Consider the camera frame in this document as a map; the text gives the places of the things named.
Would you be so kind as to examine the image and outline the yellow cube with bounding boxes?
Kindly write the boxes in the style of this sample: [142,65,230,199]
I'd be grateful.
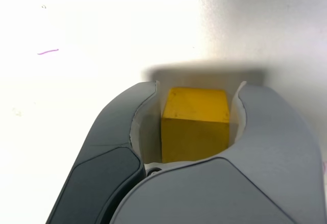
[160,87,230,163]

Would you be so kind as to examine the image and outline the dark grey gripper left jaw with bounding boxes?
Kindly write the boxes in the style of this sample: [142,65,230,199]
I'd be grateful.
[45,80,162,224]

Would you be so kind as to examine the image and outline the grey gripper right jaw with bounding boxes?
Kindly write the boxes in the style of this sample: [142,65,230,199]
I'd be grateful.
[109,80,324,224]

